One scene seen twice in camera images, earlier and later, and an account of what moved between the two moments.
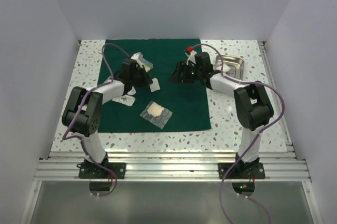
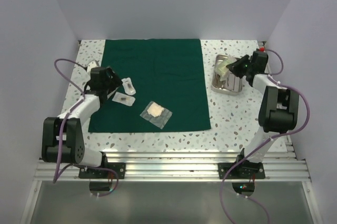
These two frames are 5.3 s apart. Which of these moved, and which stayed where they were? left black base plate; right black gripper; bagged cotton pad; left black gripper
Moved: left black gripper; right black gripper
Stayed: bagged cotton pad; left black base plate
